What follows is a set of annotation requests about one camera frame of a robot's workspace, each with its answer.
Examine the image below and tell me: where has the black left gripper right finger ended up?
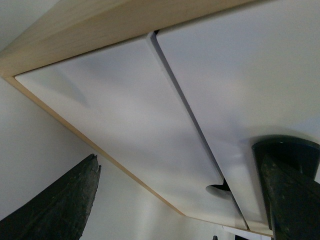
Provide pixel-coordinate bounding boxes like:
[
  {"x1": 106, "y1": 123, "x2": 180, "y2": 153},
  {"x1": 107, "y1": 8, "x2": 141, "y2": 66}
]
[{"x1": 261, "y1": 155, "x2": 320, "y2": 240}]

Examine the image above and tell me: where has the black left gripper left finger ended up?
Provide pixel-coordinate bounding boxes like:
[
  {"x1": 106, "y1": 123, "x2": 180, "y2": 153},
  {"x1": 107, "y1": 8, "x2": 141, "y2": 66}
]
[{"x1": 0, "y1": 154, "x2": 101, "y2": 240}]

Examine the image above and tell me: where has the white drawer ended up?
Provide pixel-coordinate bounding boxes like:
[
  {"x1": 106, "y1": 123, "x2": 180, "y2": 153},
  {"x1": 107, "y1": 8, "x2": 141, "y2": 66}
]
[
  {"x1": 156, "y1": 0, "x2": 320, "y2": 233},
  {"x1": 16, "y1": 33, "x2": 246, "y2": 228}
]

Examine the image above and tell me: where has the light wooden drawer cabinet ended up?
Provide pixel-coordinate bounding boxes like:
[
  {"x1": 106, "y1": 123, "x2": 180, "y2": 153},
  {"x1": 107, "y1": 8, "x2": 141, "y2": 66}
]
[{"x1": 0, "y1": 0, "x2": 257, "y2": 240}]

